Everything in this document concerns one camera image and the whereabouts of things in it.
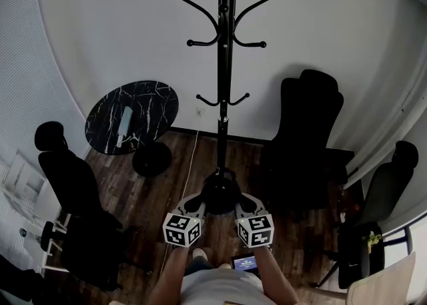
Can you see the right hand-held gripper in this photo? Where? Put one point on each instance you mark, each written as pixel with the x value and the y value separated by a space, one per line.
pixel 258 230

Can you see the dark cap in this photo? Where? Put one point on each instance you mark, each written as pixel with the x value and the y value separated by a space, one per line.
pixel 220 193

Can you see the yellow green small object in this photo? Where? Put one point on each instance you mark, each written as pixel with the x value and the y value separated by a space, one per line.
pixel 373 240

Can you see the black high-back office chair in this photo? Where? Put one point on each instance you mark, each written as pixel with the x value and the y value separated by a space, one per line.
pixel 307 137

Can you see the person's white right shoe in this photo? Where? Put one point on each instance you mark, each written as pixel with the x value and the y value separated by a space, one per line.
pixel 223 265

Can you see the person's white shirt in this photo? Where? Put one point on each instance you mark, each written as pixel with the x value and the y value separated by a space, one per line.
pixel 227 287

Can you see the small black lit screen device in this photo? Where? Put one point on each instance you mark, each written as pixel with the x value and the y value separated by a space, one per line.
pixel 244 263

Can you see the dark framed window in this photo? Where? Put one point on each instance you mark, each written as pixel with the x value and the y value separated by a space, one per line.
pixel 417 247

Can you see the black office chair with headrest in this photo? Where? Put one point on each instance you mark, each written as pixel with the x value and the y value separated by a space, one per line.
pixel 76 197

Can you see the dark grey office chair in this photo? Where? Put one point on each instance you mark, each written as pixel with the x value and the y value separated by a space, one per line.
pixel 387 190

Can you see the light wooden chair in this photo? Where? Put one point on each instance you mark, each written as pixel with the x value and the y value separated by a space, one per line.
pixel 383 283

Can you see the person's white shoe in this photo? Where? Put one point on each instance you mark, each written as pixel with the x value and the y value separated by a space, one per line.
pixel 200 253
pixel 223 265

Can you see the white wall outlet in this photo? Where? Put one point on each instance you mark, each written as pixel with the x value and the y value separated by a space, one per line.
pixel 200 111

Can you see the white desk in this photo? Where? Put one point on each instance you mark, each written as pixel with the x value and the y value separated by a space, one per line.
pixel 23 183

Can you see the white wall pipes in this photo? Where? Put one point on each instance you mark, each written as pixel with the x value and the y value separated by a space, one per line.
pixel 393 130

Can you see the person's white left shoe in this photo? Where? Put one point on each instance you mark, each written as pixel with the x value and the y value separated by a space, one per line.
pixel 200 253

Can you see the white window blinds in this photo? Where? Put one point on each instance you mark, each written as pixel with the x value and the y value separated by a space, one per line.
pixel 26 63

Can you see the person's right forearm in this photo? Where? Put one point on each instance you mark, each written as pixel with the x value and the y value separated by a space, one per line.
pixel 277 277

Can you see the person's dark trouser leg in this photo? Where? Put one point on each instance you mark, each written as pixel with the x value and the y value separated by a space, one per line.
pixel 198 266

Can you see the black marble round table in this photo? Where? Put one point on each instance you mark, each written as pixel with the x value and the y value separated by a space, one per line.
pixel 133 113

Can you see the black metal coat rack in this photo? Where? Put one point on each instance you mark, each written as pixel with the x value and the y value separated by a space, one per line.
pixel 223 80

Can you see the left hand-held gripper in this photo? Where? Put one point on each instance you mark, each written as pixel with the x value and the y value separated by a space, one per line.
pixel 180 228

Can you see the person's left forearm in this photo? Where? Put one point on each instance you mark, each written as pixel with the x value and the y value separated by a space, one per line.
pixel 173 277

